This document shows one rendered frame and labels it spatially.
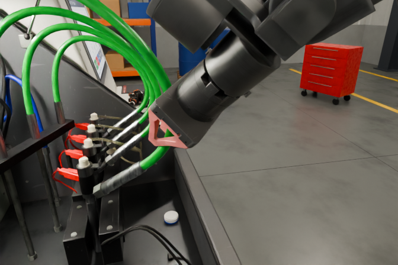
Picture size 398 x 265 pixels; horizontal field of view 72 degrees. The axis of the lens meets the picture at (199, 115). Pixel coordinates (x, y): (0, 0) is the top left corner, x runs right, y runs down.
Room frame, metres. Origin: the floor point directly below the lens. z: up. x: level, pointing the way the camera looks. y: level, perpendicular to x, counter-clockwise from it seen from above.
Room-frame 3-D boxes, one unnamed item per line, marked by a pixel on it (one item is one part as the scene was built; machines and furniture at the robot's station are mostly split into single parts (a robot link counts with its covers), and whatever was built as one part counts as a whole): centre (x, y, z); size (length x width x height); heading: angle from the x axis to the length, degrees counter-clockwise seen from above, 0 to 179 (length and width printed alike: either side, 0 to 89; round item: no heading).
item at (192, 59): (5.56, -0.18, 0.51); 1.20 x 0.85 x 1.02; 99
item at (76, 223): (0.55, 0.25, 0.91); 0.34 x 0.10 x 0.15; 15
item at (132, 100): (1.19, 0.27, 1.01); 0.23 x 0.11 x 0.06; 15
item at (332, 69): (4.33, -2.09, 0.43); 0.70 x 0.46 x 0.86; 36
